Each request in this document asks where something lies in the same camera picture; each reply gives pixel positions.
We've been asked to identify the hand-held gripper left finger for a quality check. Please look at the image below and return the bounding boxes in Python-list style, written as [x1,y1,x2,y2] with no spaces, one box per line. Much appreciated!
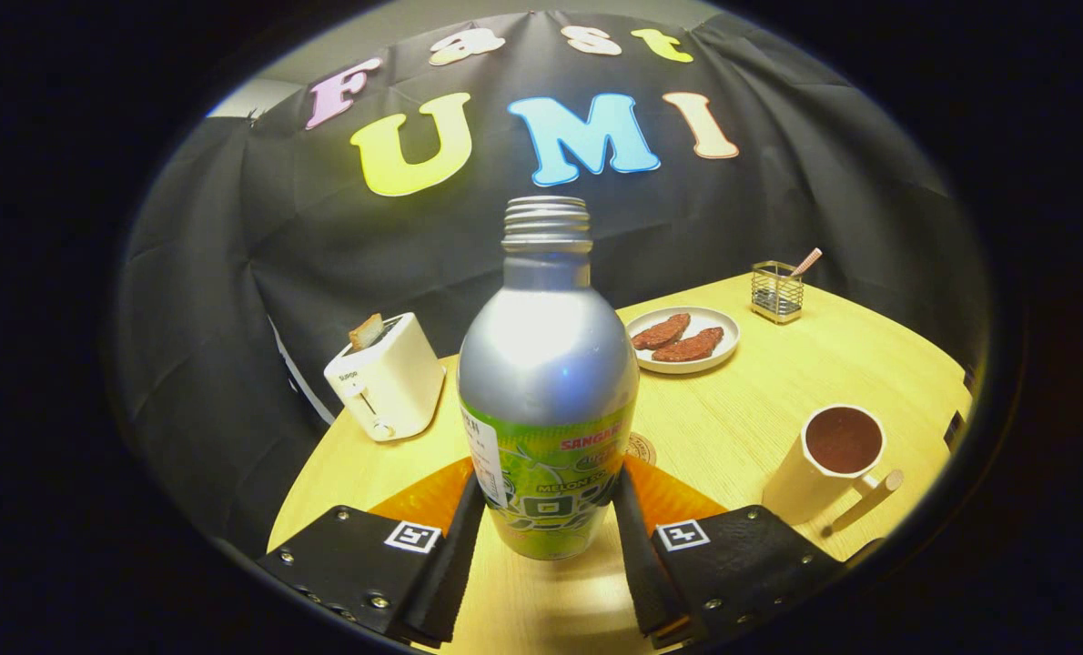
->
[258,455,488,649]

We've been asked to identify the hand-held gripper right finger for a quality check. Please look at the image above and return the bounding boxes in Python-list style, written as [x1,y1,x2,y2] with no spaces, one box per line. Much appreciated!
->
[612,455,845,649]

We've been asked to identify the cream cup with wooden handle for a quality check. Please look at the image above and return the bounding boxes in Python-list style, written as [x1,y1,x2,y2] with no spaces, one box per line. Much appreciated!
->
[762,403,905,538]

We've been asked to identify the silver bottle with green label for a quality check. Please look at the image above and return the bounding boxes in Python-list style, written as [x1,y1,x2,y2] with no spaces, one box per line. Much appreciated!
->
[457,196,641,561]

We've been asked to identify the white toaster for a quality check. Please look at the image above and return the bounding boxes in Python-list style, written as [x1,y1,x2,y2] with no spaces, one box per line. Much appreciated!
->
[324,312,447,443]

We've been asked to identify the wooden table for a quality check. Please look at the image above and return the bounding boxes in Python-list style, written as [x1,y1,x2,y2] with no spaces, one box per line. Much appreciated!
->
[267,271,975,655]

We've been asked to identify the reddish meat slice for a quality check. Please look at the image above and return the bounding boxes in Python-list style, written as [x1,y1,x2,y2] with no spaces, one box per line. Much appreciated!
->
[631,313,692,351]
[652,327,724,363]

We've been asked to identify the toast slice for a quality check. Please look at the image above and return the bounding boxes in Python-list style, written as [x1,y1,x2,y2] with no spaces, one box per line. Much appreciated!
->
[349,313,386,353]

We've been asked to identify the white round plate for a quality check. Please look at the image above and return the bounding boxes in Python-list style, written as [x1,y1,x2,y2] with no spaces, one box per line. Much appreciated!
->
[626,306,741,375]

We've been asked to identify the black backdrop cloth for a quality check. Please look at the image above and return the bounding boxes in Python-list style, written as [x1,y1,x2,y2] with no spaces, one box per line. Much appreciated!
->
[114,9,993,560]

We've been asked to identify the metal wire holder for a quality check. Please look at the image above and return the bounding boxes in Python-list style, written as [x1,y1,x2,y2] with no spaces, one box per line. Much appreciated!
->
[750,261,805,325]

